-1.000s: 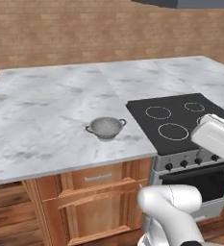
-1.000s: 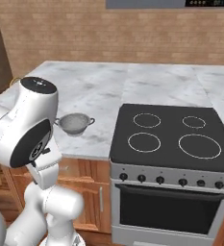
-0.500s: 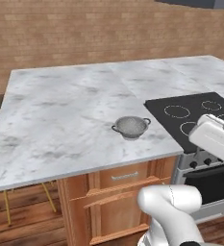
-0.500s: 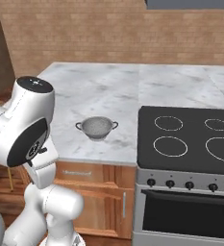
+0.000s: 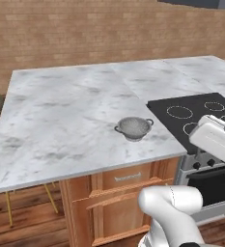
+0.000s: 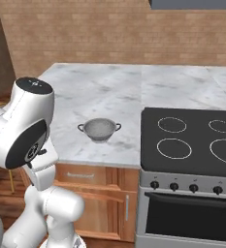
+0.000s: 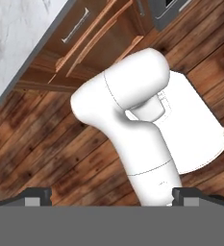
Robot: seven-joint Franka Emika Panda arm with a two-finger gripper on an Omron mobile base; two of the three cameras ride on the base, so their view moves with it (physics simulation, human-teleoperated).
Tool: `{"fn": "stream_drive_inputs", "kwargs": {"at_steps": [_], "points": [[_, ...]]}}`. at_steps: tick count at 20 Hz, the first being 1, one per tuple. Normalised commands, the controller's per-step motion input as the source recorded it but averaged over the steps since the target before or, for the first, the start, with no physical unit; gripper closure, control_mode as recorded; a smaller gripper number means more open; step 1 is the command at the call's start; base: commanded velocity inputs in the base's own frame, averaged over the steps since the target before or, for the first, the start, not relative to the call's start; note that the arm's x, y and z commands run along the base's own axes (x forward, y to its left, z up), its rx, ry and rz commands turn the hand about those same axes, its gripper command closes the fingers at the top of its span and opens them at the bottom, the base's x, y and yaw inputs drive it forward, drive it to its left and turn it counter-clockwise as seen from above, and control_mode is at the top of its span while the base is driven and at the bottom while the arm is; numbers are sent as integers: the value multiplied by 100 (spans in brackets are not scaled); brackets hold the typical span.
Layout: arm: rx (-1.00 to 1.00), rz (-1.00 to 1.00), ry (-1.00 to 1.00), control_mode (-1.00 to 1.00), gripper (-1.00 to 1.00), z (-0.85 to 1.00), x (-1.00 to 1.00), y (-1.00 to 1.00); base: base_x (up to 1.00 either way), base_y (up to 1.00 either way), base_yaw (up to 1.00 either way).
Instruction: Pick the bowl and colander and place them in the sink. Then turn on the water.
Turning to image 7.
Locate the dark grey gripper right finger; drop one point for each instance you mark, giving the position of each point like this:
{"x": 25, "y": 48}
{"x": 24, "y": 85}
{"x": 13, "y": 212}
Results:
{"x": 187, "y": 194}

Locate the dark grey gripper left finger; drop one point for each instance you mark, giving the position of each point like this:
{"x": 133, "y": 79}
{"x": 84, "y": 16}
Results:
{"x": 36, "y": 194}

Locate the wooden drawer front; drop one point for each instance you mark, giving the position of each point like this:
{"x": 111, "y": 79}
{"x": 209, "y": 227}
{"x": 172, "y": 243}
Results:
{"x": 57, "y": 30}

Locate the wooden cupboard door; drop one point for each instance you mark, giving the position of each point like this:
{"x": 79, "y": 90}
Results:
{"x": 112, "y": 35}

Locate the grey steel appliance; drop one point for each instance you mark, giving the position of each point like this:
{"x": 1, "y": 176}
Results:
{"x": 168, "y": 11}

